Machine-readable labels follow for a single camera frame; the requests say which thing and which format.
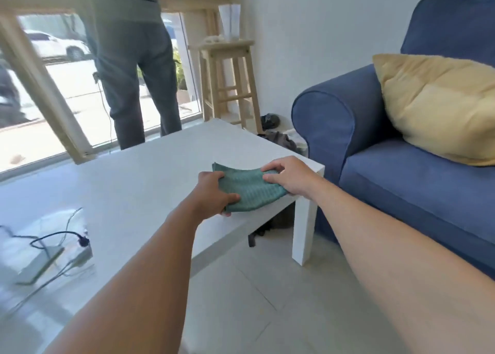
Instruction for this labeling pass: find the white power strip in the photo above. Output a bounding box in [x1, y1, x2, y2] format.
[58, 245, 93, 275]

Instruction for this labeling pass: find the person's left forearm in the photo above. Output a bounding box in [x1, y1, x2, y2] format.
[44, 201, 202, 354]

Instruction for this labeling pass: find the person's left hand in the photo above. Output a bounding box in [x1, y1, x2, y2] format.
[188, 171, 241, 221]

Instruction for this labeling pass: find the yellow cushion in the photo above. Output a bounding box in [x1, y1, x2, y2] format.
[372, 54, 495, 167]

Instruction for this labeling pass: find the wooden stool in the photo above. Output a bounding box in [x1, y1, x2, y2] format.
[188, 40, 263, 135]

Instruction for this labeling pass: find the white car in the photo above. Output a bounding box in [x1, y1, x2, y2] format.
[21, 30, 91, 62]

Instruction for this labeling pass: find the black power cable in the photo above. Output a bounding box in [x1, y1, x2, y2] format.
[0, 208, 90, 250]

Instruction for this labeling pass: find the person's right forearm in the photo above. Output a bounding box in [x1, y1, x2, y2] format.
[306, 178, 495, 354]

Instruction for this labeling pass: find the wooden window frame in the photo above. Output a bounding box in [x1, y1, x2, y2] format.
[0, 0, 236, 165]

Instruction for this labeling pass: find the blue sofa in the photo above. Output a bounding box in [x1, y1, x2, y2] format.
[291, 0, 495, 280]

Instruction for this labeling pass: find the grey laptop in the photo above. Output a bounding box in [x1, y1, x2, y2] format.
[15, 245, 65, 286]

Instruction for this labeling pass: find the green microfibre cloth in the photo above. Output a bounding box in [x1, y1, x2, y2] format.
[211, 162, 288, 213]

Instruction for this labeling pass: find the white coffee table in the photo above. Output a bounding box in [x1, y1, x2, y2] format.
[0, 119, 325, 354]

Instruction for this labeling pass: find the dark grey bag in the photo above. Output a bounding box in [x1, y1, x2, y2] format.
[258, 131, 303, 154]

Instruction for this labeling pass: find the black shoe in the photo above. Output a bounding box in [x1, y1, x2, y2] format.
[260, 113, 281, 130]

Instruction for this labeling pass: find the person's right hand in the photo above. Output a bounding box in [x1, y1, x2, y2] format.
[261, 156, 325, 201]

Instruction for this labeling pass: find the black strap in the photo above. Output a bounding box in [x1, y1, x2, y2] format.
[248, 226, 273, 248]

